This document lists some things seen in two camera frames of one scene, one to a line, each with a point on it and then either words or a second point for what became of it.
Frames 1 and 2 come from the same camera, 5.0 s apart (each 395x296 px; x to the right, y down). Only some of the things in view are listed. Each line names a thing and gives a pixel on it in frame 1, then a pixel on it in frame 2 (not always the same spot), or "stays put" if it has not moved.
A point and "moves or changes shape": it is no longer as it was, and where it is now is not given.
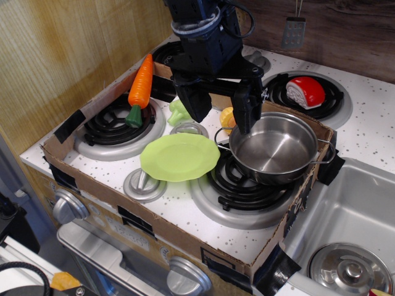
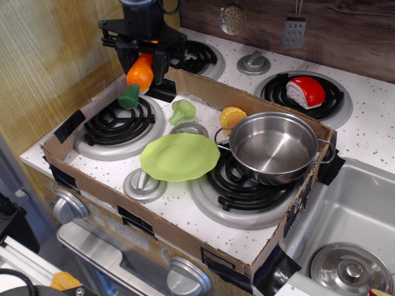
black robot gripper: x=215 y=62 -> x=142 y=31
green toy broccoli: x=179 y=113 stays put
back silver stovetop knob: x=263 y=62 stays put
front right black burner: x=230 y=198 stays put
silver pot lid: x=349 y=269 stays put
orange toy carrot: x=139 y=91 moves or changes shape
